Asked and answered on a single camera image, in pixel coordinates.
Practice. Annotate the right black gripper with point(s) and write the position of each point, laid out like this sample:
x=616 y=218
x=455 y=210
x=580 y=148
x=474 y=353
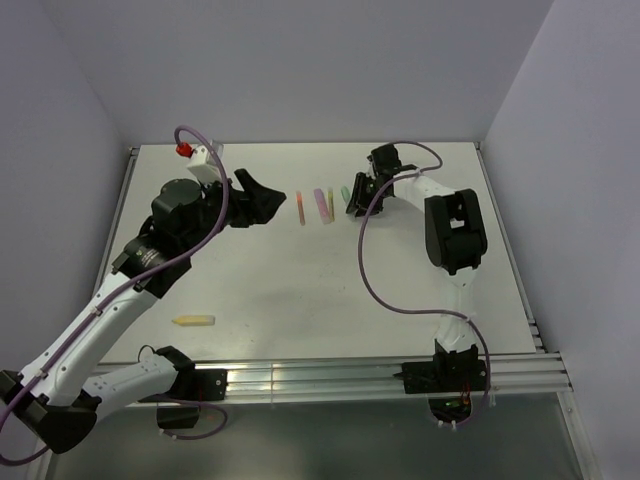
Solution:
x=358 y=194

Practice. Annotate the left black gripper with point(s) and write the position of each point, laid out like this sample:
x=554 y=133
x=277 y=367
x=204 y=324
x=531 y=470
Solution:
x=255 y=204

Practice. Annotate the yellow thin pen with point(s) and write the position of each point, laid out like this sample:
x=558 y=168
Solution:
x=330 y=204

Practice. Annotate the orange thin pen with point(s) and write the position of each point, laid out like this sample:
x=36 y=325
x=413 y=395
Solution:
x=300 y=207

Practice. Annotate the yellow highlighter pen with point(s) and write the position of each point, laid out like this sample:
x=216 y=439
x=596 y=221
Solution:
x=194 y=320

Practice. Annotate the green highlighter pen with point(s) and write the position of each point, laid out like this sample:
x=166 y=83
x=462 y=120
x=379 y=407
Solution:
x=345 y=194

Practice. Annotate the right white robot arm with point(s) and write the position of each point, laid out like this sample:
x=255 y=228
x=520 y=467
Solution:
x=454 y=232

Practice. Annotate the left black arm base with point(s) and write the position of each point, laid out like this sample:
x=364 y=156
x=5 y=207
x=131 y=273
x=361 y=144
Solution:
x=194 y=397

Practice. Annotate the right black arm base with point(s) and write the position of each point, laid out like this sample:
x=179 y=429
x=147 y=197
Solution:
x=457 y=374

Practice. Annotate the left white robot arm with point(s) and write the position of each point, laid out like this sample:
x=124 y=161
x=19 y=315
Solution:
x=58 y=396

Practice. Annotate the aluminium front rail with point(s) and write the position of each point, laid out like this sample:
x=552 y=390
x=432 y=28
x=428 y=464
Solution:
x=335 y=380

